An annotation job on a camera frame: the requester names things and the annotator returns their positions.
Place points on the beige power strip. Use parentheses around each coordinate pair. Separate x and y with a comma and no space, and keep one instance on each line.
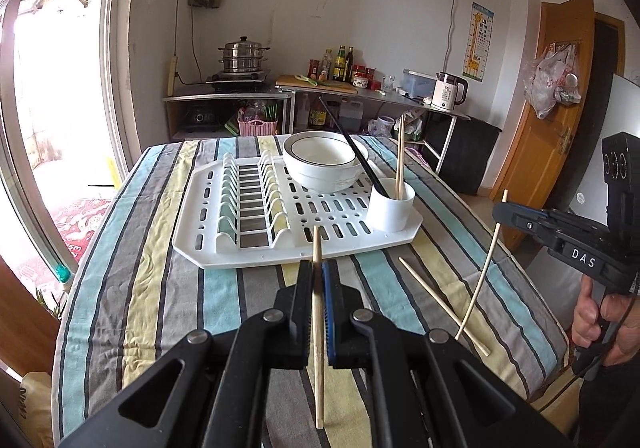
(172,75)

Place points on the white plastic jug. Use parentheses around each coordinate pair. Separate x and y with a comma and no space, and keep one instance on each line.
(351,117)

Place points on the pink plastic basket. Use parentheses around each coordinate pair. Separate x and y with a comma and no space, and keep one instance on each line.
(257,128)

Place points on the red sauce jar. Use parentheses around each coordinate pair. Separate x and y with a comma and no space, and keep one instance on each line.
(370,74)

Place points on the sliding glass door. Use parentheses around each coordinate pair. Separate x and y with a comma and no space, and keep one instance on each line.
(120,78)

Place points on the drinking glass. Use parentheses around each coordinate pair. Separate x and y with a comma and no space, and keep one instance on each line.
(388,83)

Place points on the striped tablecloth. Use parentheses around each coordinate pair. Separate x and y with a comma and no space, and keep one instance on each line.
(150,278)

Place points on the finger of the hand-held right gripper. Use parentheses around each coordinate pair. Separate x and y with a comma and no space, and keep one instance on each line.
(530,214)
(520,229)

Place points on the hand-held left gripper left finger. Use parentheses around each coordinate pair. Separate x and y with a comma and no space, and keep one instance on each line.
(302,318)

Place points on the orange wooden door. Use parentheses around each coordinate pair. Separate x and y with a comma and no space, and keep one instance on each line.
(545,128)

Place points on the black chopstick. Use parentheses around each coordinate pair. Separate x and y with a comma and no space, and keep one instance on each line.
(359,155)

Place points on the stainless steel steamer pot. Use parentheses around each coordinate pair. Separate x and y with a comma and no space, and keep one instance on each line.
(243,55)

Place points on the white plastic dish rack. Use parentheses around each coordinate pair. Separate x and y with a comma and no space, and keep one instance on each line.
(202,228)

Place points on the wooden cutting board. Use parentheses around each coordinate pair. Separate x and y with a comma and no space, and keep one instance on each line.
(320,88)

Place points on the plastic bag bundle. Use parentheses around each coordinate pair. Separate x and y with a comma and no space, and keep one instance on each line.
(412,125)

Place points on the white cup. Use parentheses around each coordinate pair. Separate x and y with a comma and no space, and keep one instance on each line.
(387,215)

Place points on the long metal counter shelf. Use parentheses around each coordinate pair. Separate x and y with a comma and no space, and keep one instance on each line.
(380,98)

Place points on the hanging plastic bags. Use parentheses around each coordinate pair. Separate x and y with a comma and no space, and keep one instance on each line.
(550,80)

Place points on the dark sauce bottle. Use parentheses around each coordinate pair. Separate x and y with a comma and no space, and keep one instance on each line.
(350,64)

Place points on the green onion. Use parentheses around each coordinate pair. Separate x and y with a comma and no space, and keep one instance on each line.
(306,79)

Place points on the person's right forearm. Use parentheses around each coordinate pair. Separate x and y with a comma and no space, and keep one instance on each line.
(615,408)

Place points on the black induction cooktop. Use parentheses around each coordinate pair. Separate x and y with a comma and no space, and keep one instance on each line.
(237,79)

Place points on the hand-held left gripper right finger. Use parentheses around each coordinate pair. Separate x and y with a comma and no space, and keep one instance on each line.
(328,313)

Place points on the light wooden chopstick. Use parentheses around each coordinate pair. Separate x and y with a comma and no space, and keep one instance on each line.
(318,393)
(429,289)
(399,163)
(478,273)

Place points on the black fabric cover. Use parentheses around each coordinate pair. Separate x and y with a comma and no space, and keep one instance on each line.
(465,153)

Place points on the person's right hand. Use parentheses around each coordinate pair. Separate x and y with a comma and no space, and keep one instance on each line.
(582,323)

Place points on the white appliance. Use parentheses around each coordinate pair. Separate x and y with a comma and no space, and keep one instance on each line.
(620,113)

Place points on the giraffe wall poster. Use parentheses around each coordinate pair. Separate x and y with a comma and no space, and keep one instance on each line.
(478,40)

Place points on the yellow label sauce bottle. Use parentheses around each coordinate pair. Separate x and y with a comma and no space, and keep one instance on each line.
(340,64)

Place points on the small metal shelf unit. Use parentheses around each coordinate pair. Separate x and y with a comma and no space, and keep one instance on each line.
(225,96)

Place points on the white electric kettle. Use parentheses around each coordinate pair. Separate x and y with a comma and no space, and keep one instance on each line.
(446,93)

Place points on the red patterned mat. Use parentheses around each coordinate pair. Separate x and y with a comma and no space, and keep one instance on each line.
(70,233)

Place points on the red lid white jar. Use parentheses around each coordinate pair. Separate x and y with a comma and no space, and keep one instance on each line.
(359,78)

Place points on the beige woven sack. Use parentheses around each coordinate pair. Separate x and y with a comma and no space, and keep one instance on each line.
(37,408)

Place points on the patterned mug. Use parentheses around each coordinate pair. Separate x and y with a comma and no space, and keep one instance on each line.
(382,126)

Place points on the white bowl black rim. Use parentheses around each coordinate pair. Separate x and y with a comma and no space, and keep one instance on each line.
(364,169)
(320,178)

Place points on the small red jar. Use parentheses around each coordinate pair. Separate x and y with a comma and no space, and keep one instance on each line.
(313,70)

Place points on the yellow label oil bottle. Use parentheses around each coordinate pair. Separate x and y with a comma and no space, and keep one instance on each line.
(317,117)

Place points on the clear oil bottle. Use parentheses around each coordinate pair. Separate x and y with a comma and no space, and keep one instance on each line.
(326,65)

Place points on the clear plastic storage container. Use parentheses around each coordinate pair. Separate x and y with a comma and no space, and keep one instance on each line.
(419,84)

